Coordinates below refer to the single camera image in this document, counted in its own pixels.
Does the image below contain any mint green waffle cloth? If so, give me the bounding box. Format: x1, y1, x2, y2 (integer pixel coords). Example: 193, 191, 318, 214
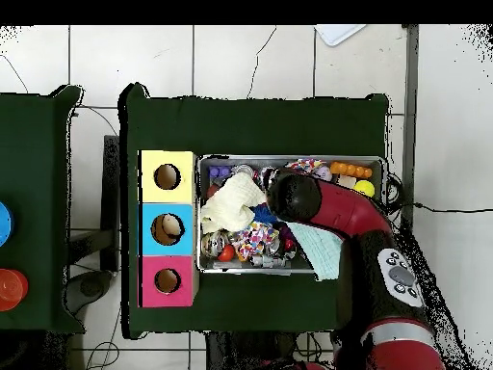
286, 221, 344, 281

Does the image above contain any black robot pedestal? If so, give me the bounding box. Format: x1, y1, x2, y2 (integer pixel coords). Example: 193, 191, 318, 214
205, 330, 298, 370

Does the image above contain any dark green side table cloth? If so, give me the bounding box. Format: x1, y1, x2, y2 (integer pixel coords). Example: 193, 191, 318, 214
0, 85, 85, 334

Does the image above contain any orange plastic toy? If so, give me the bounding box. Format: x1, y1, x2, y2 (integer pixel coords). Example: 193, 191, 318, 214
329, 161, 374, 179

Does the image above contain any wooden box with three holes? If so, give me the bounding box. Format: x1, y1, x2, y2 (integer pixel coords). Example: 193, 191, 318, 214
137, 149, 200, 308

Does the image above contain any cream waffle cloth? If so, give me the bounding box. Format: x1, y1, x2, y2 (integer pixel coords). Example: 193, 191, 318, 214
199, 172, 268, 235

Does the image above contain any thin black floor cable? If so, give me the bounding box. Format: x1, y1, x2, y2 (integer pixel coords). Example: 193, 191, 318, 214
413, 201, 493, 214

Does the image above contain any black metal stand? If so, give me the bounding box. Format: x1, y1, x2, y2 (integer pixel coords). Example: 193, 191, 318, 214
66, 134, 120, 271

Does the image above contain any crumpled colourful spotted cloth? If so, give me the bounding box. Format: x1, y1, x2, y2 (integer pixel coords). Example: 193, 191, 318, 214
232, 221, 280, 262

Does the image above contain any yellow tennis ball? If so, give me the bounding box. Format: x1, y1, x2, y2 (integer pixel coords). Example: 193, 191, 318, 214
352, 179, 376, 198

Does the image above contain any blue round lid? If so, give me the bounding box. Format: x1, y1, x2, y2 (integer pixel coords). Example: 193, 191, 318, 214
0, 201, 15, 248

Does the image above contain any large colourful spotted cloth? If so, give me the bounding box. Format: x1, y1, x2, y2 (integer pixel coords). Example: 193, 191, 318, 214
284, 157, 324, 174

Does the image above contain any silver wire mesh bin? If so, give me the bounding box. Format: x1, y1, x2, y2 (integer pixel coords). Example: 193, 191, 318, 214
196, 153, 387, 276

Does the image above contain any white tray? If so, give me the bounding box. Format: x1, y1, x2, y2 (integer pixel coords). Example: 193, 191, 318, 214
314, 24, 367, 47

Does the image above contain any crushed silver can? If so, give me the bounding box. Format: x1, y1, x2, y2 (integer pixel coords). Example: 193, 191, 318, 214
200, 230, 228, 257

